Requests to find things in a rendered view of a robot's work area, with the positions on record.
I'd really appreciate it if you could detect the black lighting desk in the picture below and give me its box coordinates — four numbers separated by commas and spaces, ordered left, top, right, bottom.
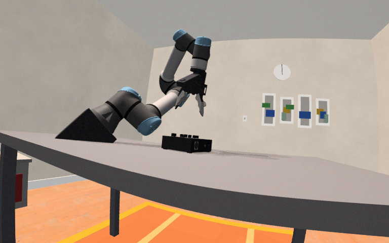
162, 133, 212, 153

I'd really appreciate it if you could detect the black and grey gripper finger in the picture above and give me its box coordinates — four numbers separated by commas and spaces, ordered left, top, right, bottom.
195, 86, 206, 116
175, 87, 188, 109

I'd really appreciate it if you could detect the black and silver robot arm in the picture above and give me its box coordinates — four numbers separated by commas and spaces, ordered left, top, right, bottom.
91, 29, 211, 136

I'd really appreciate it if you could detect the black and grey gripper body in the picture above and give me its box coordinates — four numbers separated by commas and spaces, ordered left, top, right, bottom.
184, 68, 207, 95

